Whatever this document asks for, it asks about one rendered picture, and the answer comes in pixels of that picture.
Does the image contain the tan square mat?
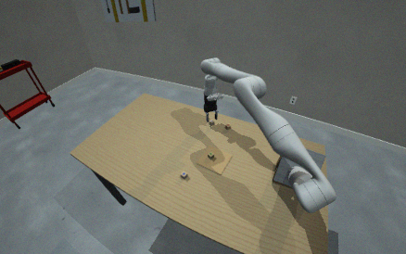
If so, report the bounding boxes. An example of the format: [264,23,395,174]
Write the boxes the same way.
[197,146,233,175]

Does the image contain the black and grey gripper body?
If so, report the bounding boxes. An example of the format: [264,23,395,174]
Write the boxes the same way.
[204,87,223,112]

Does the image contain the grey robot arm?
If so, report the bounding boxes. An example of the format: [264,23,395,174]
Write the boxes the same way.
[200,58,336,213]

